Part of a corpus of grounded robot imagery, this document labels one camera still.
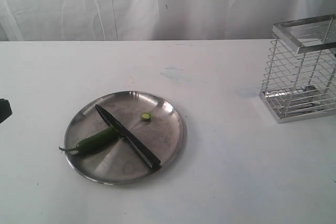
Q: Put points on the chrome wire utensil rack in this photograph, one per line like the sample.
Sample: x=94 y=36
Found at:
x=299 y=80

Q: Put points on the green cucumber slice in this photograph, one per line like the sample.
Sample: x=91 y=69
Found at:
x=145 y=117

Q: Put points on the green cucumber piece with stem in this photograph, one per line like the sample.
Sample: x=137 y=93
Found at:
x=94 y=142

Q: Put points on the black handled serrated knife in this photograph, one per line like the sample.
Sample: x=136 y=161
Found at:
x=150 y=159

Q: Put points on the round stainless steel plate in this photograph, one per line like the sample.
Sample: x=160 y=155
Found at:
x=117 y=163

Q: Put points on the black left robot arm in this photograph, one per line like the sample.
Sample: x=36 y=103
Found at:
x=5 y=110

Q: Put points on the white backdrop curtain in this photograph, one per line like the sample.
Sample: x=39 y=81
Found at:
x=35 y=20

